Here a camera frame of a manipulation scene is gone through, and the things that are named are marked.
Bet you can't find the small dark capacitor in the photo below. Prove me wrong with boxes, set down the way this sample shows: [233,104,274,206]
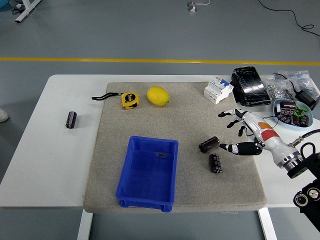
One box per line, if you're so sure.
[298,114,310,128]

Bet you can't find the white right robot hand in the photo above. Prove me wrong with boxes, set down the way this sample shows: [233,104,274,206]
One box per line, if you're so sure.
[217,108,298,166]

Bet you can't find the yellow tape measure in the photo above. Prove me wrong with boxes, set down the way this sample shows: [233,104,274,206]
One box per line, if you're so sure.
[91,91,140,110]

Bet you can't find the clear bag of screws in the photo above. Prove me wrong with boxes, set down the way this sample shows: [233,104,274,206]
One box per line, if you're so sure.
[278,69,314,94]

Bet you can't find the grey-brown mat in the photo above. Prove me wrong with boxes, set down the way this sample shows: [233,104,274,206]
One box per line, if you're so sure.
[82,81,268,214]

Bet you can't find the green plastic clips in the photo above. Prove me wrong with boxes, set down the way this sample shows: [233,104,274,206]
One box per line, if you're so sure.
[294,105,309,117]

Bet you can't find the white table leg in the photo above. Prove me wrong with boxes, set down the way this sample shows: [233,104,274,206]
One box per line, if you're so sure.
[258,207,278,240]
[76,209,94,240]

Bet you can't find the black floor cable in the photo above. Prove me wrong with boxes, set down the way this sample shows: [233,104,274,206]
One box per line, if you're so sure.
[257,0,320,38]

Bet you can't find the large dark capacitor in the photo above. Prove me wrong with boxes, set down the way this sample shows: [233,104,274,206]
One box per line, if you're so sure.
[279,100,297,111]

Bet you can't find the white circuit breaker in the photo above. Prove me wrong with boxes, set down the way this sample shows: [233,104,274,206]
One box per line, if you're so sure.
[203,76,235,105]

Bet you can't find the blue plastic box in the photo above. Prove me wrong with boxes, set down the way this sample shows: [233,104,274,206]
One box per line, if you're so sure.
[115,135,180,213]

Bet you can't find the clear bag of metal nuts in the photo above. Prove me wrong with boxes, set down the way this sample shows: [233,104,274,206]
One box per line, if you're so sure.
[262,73,296,101]

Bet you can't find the thin black wire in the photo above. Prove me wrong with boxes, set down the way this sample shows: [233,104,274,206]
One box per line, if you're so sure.
[261,115,280,131]

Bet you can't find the black wrapped box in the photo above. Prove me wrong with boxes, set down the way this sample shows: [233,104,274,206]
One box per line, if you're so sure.
[230,66,273,108]

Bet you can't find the black power adapter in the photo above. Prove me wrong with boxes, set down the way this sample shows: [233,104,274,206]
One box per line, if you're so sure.
[294,89,320,111]

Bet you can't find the yellow lemon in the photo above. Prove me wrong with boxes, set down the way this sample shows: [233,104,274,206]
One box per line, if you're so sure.
[146,85,170,107]

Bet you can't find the light blue bowl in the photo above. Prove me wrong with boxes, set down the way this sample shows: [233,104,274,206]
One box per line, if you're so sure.
[272,98,314,130]

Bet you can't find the white desk frame leg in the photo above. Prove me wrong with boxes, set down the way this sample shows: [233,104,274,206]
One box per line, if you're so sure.
[14,0,42,24]

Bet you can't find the dark cylindrical battery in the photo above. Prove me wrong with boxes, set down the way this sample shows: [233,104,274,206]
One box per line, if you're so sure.
[208,152,223,174]
[198,136,220,154]
[65,111,78,130]

